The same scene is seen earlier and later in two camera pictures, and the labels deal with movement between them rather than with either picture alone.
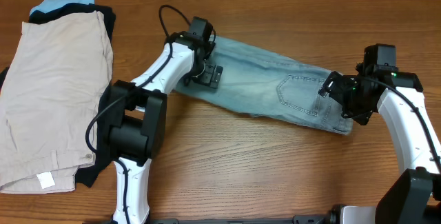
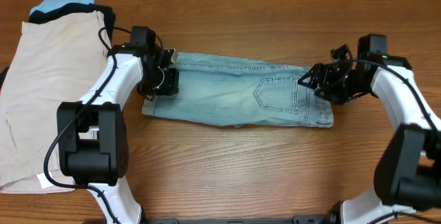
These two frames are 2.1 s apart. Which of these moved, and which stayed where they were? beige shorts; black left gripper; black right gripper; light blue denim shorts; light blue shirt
Moved: black left gripper; black right gripper; light blue denim shorts
Stayed: light blue shirt; beige shorts
